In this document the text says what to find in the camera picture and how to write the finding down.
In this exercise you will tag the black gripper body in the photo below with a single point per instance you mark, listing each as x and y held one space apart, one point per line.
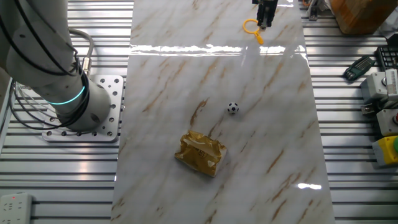
265 3

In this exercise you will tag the small metal clamp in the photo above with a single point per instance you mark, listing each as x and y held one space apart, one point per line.
314 11

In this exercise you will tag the black white mini soccer ball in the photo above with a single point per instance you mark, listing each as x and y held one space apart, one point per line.
233 108

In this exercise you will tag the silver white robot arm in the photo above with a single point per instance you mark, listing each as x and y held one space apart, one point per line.
40 46

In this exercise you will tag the black keyboard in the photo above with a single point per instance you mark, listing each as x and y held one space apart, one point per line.
388 57

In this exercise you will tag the gold foil snack packet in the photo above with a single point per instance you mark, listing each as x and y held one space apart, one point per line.
200 152

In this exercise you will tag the grey control box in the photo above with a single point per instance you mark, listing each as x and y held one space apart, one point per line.
373 85

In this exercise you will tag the silver ribbed camera device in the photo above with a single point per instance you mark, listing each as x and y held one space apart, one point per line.
392 84

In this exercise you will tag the white power strip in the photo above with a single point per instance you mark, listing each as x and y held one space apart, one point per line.
15 208

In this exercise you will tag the small silver metal device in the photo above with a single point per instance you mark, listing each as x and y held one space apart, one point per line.
368 109

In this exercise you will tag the yellow emergency stop box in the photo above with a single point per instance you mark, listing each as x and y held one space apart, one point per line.
387 152

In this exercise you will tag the marble pattern table sheet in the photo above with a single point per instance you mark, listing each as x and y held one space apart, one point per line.
186 93

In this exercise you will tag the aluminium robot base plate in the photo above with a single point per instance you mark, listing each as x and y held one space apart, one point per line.
115 93

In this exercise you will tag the grey box with red button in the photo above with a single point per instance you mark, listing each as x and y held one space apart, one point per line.
387 123

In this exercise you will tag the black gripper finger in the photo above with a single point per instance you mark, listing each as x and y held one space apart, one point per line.
269 17
261 17

